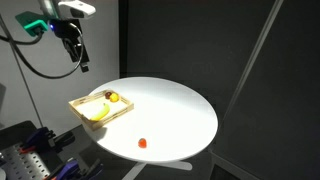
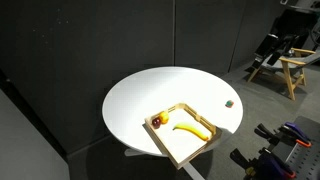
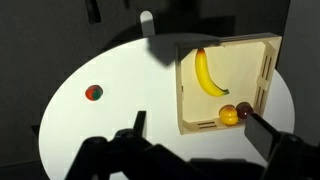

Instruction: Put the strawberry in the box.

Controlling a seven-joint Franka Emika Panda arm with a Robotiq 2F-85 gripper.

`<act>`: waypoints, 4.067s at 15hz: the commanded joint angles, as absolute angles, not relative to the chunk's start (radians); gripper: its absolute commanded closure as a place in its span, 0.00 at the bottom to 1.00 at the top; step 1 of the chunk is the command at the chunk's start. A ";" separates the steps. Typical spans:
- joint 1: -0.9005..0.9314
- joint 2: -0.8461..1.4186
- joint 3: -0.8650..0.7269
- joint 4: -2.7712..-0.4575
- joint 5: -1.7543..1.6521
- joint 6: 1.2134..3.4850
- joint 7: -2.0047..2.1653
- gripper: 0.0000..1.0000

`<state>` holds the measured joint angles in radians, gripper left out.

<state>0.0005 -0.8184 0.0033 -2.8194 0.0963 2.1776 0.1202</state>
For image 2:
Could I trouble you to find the purple clamp with orange tips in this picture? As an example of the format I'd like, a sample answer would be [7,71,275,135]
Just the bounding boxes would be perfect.
[254,121,313,149]
[229,147,297,180]

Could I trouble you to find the black perforated board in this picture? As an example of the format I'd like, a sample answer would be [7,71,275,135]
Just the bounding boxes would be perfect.
[285,115,320,180]

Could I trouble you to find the small yellow round fruit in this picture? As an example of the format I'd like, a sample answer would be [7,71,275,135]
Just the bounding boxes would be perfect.
[158,111,170,125]

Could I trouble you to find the yellow banana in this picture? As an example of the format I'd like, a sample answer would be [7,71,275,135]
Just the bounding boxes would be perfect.
[172,121,213,142]

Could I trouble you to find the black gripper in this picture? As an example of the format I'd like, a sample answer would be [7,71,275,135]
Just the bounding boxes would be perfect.
[253,33,295,67]

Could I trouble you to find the small dark red fruit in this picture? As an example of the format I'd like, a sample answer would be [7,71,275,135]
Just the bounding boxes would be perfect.
[151,117,162,130]

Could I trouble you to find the wooden tray box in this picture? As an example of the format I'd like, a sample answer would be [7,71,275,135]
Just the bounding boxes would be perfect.
[143,102,223,170]

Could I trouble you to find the wooden armchair with grey seat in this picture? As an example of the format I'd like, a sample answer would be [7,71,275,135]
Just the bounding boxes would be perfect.
[247,47,320,101]

